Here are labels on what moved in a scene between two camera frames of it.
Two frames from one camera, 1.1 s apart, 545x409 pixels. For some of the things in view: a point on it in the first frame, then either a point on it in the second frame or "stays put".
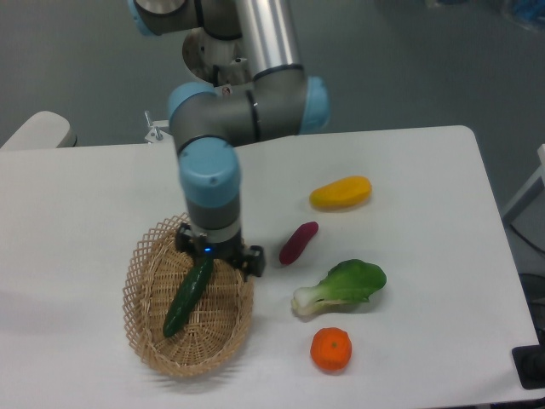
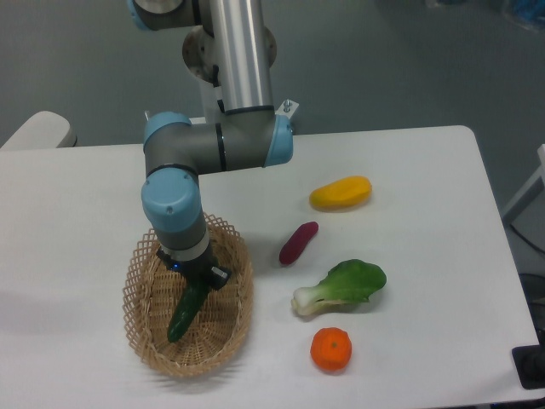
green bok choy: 352,280 stays put
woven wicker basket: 218,324 stays put
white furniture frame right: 536,189 stays put
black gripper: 254,264 → 201,267
